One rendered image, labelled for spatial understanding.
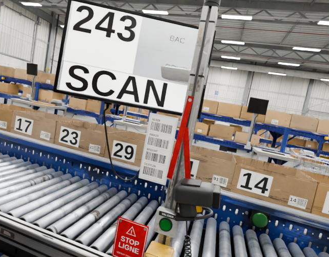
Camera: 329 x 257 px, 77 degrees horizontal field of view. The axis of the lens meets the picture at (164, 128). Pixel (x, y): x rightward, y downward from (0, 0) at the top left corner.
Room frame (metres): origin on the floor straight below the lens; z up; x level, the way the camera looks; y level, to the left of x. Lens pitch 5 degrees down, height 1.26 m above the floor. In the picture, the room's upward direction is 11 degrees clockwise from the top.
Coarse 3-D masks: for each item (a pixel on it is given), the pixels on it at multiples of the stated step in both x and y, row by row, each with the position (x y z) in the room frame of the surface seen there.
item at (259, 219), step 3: (258, 213) 1.00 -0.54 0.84; (261, 213) 1.00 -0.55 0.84; (255, 216) 1.00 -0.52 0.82; (258, 216) 0.99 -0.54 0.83; (261, 216) 0.99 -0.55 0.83; (264, 216) 0.99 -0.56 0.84; (252, 219) 1.00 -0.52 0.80; (255, 219) 0.99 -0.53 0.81; (258, 219) 0.99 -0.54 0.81; (261, 219) 0.99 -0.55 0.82; (264, 219) 0.98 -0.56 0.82; (255, 222) 0.99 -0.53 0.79; (258, 222) 0.99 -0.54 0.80; (261, 222) 0.99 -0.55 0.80; (264, 222) 0.98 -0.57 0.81; (258, 225) 0.99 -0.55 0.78; (261, 225) 0.99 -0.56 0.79; (264, 225) 0.98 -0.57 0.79
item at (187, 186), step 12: (180, 180) 0.56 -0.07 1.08; (192, 180) 0.55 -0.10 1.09; (180, 192) 0.51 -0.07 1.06; (192, 192) 0.50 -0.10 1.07; (204, 192) 0.50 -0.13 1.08; (216, 192) 0.49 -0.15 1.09; (180, 204) 0.52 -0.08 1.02; (192, 204) 0.51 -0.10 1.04; (204, 204) 0.49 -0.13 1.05; (216, 204) 0.49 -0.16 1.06; (180, 216) 0.52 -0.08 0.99; (192, 216) 0.52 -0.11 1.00
